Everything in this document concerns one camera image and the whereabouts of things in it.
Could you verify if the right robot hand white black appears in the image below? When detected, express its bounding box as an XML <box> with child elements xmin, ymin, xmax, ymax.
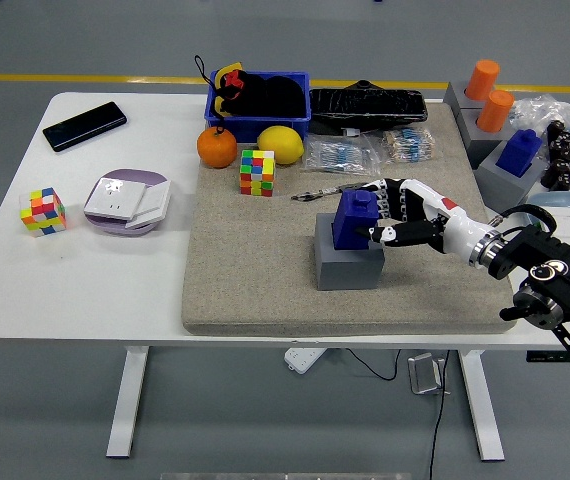
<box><xmin>352</xmin><ymin>177</ymin><xmax>497</xmax><ymax>257</ymax></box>

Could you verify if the blue seal stamp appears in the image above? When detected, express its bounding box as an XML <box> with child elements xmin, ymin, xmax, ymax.
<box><xmin>333</xmin><ymin>189</ymin><xmax>381</xmax><ymax>250</ymax></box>
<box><xmin>495</xmin><ymin>128</ymin><xmax>545</xmax><ymax>179</ymax></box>

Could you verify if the grey seal holder block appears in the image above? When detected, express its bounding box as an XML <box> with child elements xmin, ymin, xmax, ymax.
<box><xmin>474</xmin><ymin>141</ymin><xmax>548</xmax><ymax>217</ymax></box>
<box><xmin>313</xmin><ymin>212</ymin><xmax>385</xmax><ymax>292</ymax></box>
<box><xmin>457</xmin><ymin>107</ymin><xmax>518</xmax><ymax>170</ymax></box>
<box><xmin>443</xmin><ymin>79</ymin><xmax>490</xmax><ymax>115</ymax></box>

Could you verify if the orange cylinder seal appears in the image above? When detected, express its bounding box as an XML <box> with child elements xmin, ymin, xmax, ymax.
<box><xmin>465</xmin><ymin>59</ymin><xmax>502</xmax><ymax>101</ymax></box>
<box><xmin>477</xmin><ymin>89</ymin><xmax>516</xmax><ymax>134</ymax></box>

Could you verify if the small clear bag of resistors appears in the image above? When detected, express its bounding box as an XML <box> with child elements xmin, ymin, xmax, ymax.
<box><xmin>377</xmin><ymin>125</ymin><xmax>439</xmax><ymax>165</ymax></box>

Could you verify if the light blue plate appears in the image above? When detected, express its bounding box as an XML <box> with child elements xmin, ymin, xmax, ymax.
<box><xmin>524</xmin><ymin>192</ymin><xmax>570</xmax><ymax>254</ymax></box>

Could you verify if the dark brown knobs bunch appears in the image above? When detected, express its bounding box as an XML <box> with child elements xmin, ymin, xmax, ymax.
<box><xmin>540</xmin><ymin>119</ymin><xmax>570</xmax><ymax>191</ymax></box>

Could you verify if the large clear bag of resistors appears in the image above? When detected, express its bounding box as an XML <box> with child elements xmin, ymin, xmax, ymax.
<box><xmin>301</xmin><ymin>133</ymin><xmax>383</xmax><ymax>177</ymax></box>

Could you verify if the crumpled clear plastic bag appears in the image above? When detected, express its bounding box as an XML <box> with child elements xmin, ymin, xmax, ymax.
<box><xmin>511</xmin><ymin>93</ymin><xmax>570</xmax><ymax>201</ymax></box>

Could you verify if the black silver pen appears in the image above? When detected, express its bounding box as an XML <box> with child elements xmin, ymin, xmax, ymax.
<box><xmin>291</xmin><ymin>183</ymin><xmax>354</xmax><ymax>202</ymax></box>

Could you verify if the black wrapped long bar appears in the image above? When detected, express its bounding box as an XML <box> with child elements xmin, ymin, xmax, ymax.
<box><xmin>309</xmin><ymin>79</ymin><xmax>429</xmax><ymax>135</ymax></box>

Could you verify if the black table control panel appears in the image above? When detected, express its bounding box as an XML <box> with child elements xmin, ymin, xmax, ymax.
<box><xmin>525</xmin><ymin>350</ymin><xmax>570</xmax><ymax>363</ymax></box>

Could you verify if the white table leg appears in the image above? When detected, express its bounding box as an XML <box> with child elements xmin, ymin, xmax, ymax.
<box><xmin>106</xmin><ymin>345</ymin><xmax>151</xmax><ymax>459</ymax></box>
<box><xmin>459</xmin><ymin>349</ymin><xmax>507</xmax><ymax>462</ymax></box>

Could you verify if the yellow lemon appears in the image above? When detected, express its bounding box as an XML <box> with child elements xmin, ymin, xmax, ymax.
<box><xmin>256</xmin><ymin>125</ymin><xmax>306</xmax><ymax>166</ymax></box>

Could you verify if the grey-brown mat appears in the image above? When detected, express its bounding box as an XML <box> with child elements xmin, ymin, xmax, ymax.
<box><xmin>181</xmin><ymin>102</ymin><xmax>520</xmax><ymax>336</ymax></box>

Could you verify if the white power strip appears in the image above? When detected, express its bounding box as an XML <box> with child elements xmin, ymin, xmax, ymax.
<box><xmin>284</xmin><ymin>346</ymin><xmax>327</xmax><ymax>374</ymax></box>

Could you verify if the scrambled rubik's cube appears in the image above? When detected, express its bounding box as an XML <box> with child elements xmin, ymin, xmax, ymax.
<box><xmin>238</xmin><ymin>148</ymin><xmax>277</xmax><ymax>197</ymax></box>
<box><xmin>18</xmin><ymin>187</ymin><xmax>68</xmax><ymax>238</ymax></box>

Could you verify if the blue plastic bin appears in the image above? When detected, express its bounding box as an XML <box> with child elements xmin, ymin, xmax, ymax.
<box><xmin>204</xmin><ymin>70</ymin><xmax>312</xmax><ymax>144</ymax></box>

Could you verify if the black pouch with red clip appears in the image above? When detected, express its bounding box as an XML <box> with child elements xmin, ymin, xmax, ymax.
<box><xmin>218</xmin><ymin>71</ymin><xmax>306</xmax><ymax>119</ymax></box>

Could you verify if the orange fruit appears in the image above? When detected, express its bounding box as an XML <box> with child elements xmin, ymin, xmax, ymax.
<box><xmin>196</xmin><ymin>125</ymin><xmax>239</xmax><ymax>169</ymax></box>

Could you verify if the purple plate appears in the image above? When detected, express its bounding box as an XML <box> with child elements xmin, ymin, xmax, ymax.
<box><xmin>83</xmin><ymin>168</ymin><xmax>172</xmax><ymax>237</ymax></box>

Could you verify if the black smartphone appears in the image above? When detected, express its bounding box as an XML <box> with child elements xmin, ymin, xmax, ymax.
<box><xmin>42</xmin><ymin>101</ymin><xmax>128</xmax><ymax>153</ymax></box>

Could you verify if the metal bracket stand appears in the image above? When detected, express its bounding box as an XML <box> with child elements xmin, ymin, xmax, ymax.
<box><xmin>407</xmin><ymin>352</ymin><xmax>448</xmax><ymax>396</ymax></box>

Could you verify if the black power cable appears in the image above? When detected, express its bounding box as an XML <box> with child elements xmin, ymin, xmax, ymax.
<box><xmin>347</xmin><ymin>348</ymin><xmax>454</xmax><ymax>480</ymax></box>

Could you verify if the black lanyard cord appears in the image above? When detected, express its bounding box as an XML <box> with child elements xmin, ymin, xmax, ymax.
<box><xmin>193</xmin><ymin>54</ymin><xmax>227</xmax><ymax>134</ymax></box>

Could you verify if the white wall socket panel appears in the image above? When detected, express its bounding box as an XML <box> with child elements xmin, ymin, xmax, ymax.
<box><xmin>83</xmin><ymin>176</ymin><xmax>147</xmax><ymax>221</ymax></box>

